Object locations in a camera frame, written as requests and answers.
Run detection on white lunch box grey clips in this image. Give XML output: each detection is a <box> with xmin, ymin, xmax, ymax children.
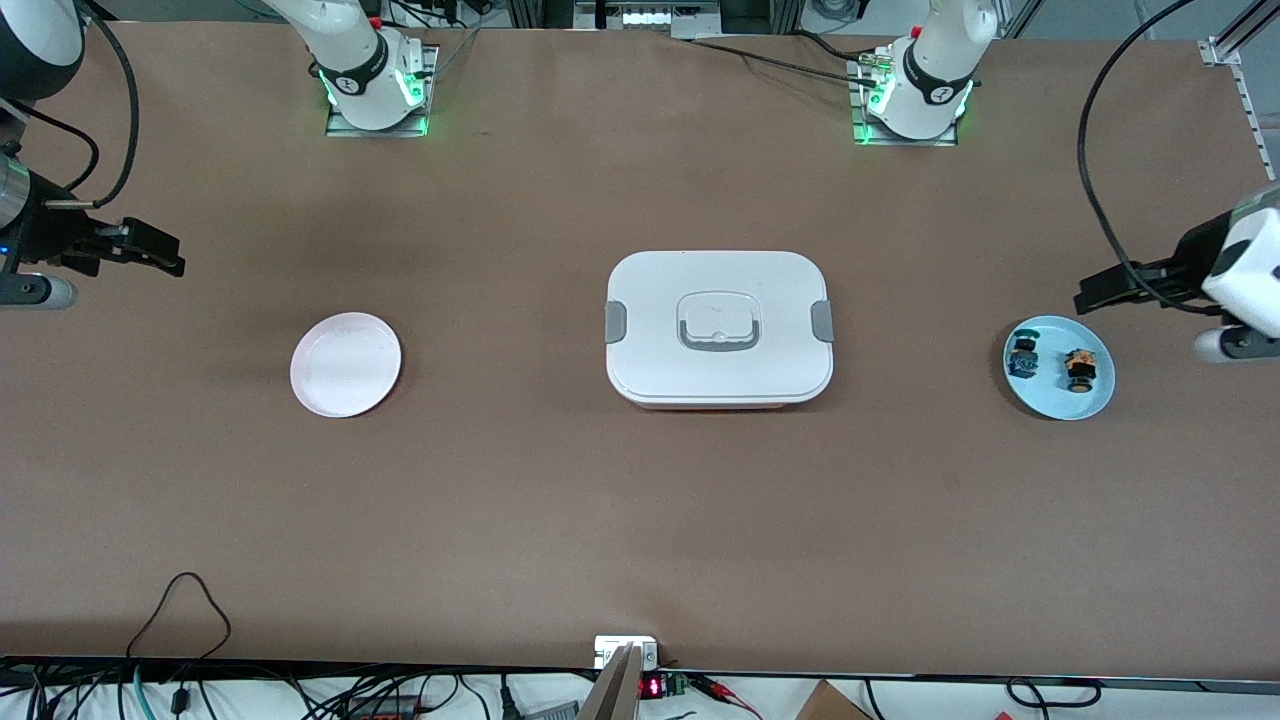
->
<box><xmin>604</xmin><ymin>250</ymin><xmax>835</xmax><ymax>411</ymax></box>

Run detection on light blue round plate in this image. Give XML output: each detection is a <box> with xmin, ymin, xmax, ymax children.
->
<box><xmin>1003</xmin><ymin>315</ymin><xmax>1116</xmax><ymax>421</ymax></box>

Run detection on perforated metal strip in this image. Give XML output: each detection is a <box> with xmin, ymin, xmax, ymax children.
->
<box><xmin>1225</xmin><ymin>60</ymin><xmax>1276</xmax><ymax>191</ymax></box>

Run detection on pink round plate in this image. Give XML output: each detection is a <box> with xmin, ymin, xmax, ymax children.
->
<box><xmin>290</xmin><ymin>312</ymin><xmax>403</xmax><ymax>419</ymax></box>

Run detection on brown cardboard piece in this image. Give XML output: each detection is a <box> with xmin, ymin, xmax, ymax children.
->
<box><xmin>795</xmin><ymin>680</ymin><xmax>871</xmax><ymax>720</ymax></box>

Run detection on white power strip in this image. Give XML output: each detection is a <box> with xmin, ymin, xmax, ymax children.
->
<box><xmin>575</xmin><ymin>0</ymin><xmax>723</xmax><ymax>33</ymax></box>

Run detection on red clip lead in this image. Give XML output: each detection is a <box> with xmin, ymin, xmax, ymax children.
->
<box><xmin>690</xmin><ymin>675</ymin><xmax>763</xmax><ymax>719</ymax></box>

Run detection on aluminium profile bar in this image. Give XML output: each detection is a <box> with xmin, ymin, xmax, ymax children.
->
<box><xmin>578</xmin><ymin>643</ymin><xmax>643</xmax><ymax>720</ymax></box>

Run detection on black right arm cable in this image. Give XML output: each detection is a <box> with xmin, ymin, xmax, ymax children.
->
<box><xmin>0</xmin><ymin>0</ymin><xmax>141</xmax><ymax>211</ymax></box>

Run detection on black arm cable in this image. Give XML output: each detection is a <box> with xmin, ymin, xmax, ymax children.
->
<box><xmin>0</xmin><ymin>0</ymin><xmax>141</xmax><ymax>211</ymax></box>
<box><xmin>1078</xmin><ymin>0</ymin><xmax>1201</xmax><ymax>311</ymax></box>

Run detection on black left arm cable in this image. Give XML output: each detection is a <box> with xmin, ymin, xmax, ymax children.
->
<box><xmin>1078</xmin><ymin>0</ymin><xmax>1201</xmax><ymax>311</ymax></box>

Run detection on aluminium frame rail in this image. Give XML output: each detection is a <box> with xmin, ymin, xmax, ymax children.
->
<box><xmin>1198</xmin><ymin>0</ymin><xmax>1280</xmax><ymax>66</ymax></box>

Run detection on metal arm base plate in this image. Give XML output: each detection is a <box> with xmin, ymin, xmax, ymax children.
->
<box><xmin>852</xmin><ymin>55</ymin><xmax>959</xmax><ymax>148</ymax></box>
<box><xmin>325</xmin><ymin>45</ymin><xmax>439</xmax><ymax>139</ymax></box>

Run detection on thin black looped cable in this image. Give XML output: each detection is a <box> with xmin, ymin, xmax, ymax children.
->
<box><xmin>125</xmin><ymin>572</ymin><xmax>233</xmax><ymax>701</ymax></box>

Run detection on black cable across table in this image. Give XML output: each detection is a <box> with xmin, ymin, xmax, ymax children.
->
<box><xmin>690</xmin><ymin>38</ymin><xmax>881</xmax><ymax>83</ymax></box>

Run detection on black cable loop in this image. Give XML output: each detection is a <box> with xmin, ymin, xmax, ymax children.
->
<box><xmin>1005</xmin><ymin>677</ymin><xmax>1103</xmax><ymax>709</ymax></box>

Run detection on small silver bracket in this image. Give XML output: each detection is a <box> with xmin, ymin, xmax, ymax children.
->
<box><xmin>594</xmin><ymin>636</ymin><xmax>659</xmax><ymax>669</ymax></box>

